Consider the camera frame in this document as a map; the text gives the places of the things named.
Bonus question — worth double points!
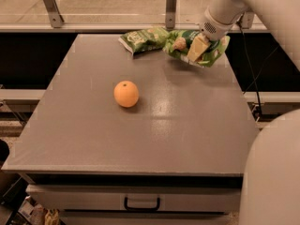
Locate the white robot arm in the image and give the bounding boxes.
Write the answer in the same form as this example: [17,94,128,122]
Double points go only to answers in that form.
[199,0,300,225]

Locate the green rice chip bag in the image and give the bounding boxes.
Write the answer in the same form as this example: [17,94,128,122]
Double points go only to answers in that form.
[163,30,230,68]

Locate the green jalapeno chip bag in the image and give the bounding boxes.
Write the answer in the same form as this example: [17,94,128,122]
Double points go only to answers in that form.
[118,27,169,55]

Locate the glass barrier panel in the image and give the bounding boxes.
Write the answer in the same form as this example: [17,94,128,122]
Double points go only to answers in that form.
[0,0,270,26]

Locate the black drawer handle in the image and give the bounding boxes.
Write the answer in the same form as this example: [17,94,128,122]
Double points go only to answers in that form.
[123,197,160,212]

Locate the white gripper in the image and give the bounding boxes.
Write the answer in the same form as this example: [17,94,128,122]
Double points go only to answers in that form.
[187,6,239,62]

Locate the grey cabinet drawer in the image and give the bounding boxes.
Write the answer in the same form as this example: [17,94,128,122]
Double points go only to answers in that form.
[26,185,241,212]

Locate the orange fruit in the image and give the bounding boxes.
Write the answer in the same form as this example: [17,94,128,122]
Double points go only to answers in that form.
[113,81,139,108]

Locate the middle metal bracket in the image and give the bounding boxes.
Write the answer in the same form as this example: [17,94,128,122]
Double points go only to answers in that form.
[165,0,177,29]

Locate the right metal bracket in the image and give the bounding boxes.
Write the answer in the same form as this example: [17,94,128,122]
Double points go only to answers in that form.
[236,11,254,29]

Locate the black cable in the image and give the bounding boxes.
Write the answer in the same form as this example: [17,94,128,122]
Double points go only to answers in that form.
[238,23,280,117]

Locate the metal bracket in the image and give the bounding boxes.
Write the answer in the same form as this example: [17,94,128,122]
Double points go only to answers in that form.
[165,0,177,29]
[236,11,254,29]
[43,0,64,28]

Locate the left metal bracket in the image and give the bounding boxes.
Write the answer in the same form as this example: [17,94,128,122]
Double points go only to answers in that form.
[43,0,64,28]

